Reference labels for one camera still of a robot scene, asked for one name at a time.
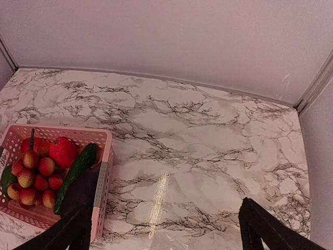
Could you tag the dark purple toy eggplant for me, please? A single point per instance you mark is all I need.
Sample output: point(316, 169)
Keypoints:
point(81, 192)

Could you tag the green toy avocado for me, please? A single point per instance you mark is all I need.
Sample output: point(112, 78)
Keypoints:
point(7, 178)

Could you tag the clear zip top bag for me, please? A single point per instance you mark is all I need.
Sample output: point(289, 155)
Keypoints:
point(167, 241)

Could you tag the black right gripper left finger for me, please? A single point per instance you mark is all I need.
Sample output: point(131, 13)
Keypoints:
point(73, 231)

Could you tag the red toy tomato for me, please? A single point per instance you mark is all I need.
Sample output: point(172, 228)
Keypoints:
point(63, 152)

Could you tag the pink perforated plastic basket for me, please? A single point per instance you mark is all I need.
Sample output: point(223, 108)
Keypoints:
point(40, 216)

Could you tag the green toy cucumber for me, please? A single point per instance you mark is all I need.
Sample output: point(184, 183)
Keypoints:
point(86, 159)

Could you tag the red orange toy mango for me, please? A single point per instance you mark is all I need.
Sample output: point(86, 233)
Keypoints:
point(41, 147)

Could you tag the red lychee fruit bunch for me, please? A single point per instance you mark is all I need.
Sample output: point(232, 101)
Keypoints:
point(38, 179)

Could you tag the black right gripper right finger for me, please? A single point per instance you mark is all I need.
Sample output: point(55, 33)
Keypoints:
point(258, 226)

